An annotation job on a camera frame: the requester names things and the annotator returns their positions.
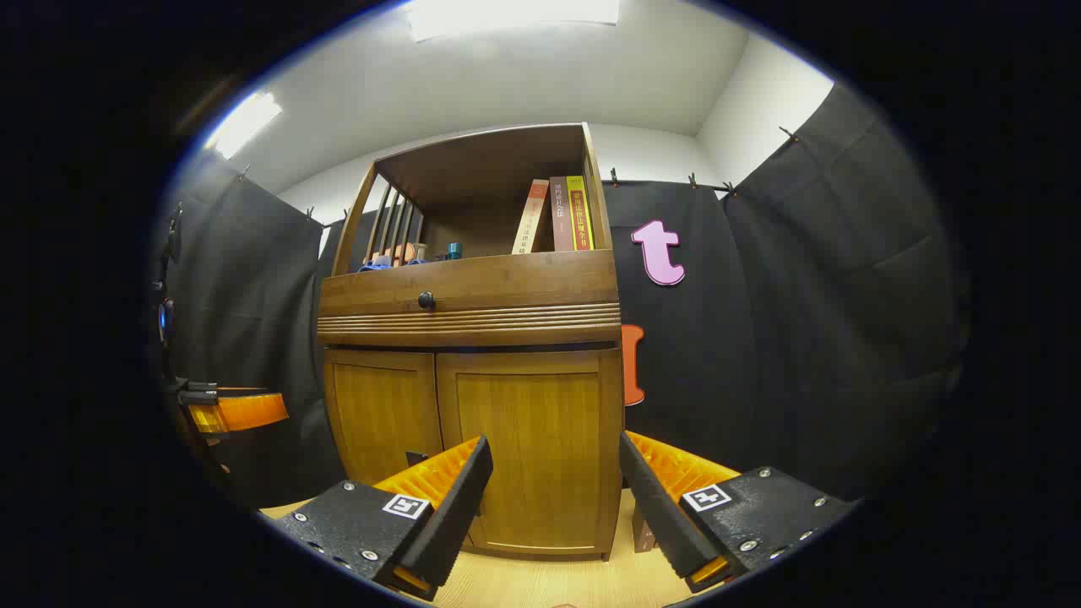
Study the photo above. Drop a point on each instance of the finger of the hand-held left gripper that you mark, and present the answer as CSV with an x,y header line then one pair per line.
x,y
245,411

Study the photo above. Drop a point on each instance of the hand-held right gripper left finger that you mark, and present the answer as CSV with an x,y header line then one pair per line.
x,y
460,498

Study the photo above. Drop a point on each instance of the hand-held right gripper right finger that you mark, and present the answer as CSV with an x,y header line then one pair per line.
x,y
659,507

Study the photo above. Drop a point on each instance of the wooden shoe cabinet door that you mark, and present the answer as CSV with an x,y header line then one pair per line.
x,y
540,439
380,414

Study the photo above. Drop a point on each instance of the wooden double-door shoe cabinet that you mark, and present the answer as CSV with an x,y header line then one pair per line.
x,y
507,325

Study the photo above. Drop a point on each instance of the dark brown book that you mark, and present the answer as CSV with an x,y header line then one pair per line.
x,y
642,534

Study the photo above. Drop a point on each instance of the blue object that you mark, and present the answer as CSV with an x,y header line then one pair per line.
x,y
376,265

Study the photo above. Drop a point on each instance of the black drawer knob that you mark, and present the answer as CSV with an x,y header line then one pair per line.
x,y
426,301

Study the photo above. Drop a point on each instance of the black backdrop cloth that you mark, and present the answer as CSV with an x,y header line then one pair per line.
x,y
802,338

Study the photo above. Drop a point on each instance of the small ceiling light panel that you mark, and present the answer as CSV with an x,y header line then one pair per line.
x,y
243,125

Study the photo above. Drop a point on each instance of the orange and white book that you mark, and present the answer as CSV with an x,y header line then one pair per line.
x,y
530,218

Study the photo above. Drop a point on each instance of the large ceiling light panel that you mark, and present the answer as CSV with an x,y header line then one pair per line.
x,y
507,17

